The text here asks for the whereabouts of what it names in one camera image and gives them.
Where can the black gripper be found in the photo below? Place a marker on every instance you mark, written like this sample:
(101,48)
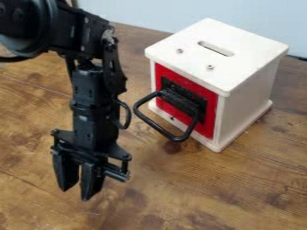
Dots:
(99,163)

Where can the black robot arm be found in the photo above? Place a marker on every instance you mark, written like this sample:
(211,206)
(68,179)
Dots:
(36,26)

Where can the red drawer front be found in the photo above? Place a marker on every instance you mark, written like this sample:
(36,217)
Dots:
(167,79)

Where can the white wooden box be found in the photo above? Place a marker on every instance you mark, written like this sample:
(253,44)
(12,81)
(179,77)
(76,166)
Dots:
(227,65)

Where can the black metal drawer handle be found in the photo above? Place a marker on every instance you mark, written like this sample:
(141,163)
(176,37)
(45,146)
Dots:
(167,113)

